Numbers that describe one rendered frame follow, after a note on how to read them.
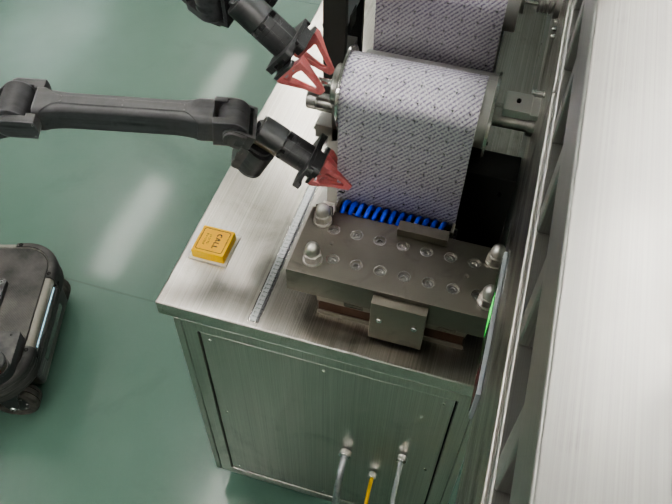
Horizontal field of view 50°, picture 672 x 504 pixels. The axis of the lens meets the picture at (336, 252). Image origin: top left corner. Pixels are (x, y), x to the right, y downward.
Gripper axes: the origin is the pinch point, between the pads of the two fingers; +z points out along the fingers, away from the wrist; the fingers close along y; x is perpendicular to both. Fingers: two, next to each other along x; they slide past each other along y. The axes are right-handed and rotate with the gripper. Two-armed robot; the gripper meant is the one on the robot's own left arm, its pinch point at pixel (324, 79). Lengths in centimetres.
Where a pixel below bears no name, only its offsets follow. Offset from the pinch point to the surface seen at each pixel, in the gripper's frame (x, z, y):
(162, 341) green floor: -134, 36, -8
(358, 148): -2.1, 12.3, 5.2
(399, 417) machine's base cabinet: -27, 56, 30
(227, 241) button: -36.5, 9.5, 14.1
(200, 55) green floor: -166, -3, -155
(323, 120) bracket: -10.5, 7.1, -3.7
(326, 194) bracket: -27.7, 21.6, -5.7
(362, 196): -10.6, 21.1, 5.0
